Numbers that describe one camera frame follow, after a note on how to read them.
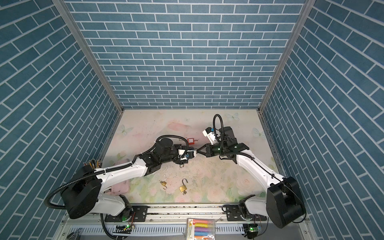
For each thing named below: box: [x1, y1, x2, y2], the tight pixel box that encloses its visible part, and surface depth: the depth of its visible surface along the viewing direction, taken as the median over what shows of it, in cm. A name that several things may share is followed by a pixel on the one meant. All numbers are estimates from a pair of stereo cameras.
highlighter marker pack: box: [186, 218, 216, 240], surface depth 70 cm
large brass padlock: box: [179, 178, 188, 193], surface depth 84 cm
